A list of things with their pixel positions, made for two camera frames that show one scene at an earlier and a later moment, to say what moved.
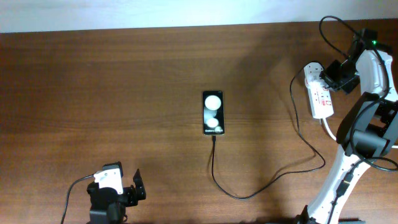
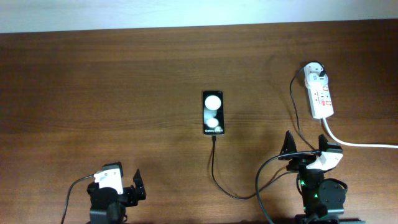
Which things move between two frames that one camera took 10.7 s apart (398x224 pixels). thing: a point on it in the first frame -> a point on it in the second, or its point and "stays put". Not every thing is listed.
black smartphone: [213, 112] stays put
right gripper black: [328, 78] -> [299, 160]
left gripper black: [130, 191] stays put
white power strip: [318, 91] stays put
